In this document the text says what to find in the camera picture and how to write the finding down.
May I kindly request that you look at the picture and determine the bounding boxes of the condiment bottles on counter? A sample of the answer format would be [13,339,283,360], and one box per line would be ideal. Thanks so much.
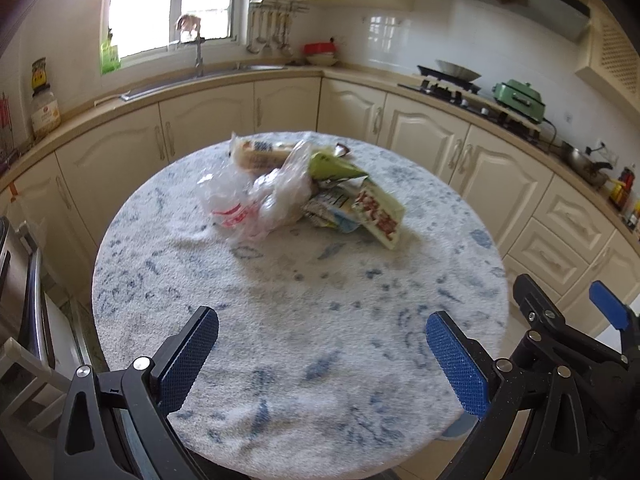
[608,165,639,232]

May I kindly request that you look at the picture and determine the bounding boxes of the steel wok pan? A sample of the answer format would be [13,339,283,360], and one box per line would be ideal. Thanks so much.
[436,60,482,82]

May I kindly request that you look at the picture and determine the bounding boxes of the cream kitchen base cabinets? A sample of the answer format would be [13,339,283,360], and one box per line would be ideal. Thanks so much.
[1,74,639,330]

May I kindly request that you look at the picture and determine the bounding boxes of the red lidded bowl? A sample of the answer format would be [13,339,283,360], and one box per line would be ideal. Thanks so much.
[303,41,338,67]

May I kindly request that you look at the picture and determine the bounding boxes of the green electric cooking pot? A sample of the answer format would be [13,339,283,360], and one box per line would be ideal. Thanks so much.
[491,79,546,124]

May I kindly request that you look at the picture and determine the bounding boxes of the clear plastic bag red print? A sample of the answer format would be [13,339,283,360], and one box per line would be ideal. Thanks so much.
[196,140,314,242]

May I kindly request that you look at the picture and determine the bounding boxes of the blue white wrapper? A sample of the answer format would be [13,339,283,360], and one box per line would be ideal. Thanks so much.
[303,188,361,234]

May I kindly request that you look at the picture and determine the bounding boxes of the glass jar yellow label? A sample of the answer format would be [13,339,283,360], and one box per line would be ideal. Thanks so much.
[30,58,61,142]

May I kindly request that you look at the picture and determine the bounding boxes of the green bag on windowsill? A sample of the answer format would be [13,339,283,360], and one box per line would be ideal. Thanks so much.
[100,28,122,75]

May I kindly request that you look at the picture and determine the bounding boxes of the black gas stove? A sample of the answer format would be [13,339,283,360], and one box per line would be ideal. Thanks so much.
[398,65,541,142]

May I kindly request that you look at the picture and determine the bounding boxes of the white red text snack box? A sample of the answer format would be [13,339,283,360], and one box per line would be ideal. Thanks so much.
[352,177,406,250]

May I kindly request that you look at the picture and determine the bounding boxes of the white blue patterned tablecloth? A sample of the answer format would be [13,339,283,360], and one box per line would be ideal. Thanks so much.
[92,141,509,479]

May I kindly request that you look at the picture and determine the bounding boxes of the green snack wrapper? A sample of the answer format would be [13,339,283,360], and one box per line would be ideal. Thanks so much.
[308,152,368,181]

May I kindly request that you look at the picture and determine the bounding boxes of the hanging utensil rack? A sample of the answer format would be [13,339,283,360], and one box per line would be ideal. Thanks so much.
[245,0,310,58]

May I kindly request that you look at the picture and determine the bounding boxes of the chrome sink faucet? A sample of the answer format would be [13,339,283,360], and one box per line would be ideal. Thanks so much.
[194,35,204,78]

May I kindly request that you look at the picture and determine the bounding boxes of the steel pot on counter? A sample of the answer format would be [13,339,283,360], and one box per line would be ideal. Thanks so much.
[560,141,613,188]

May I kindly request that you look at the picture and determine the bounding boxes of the white bread wrapper package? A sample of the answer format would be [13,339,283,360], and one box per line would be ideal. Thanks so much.
[230,133,295,174]

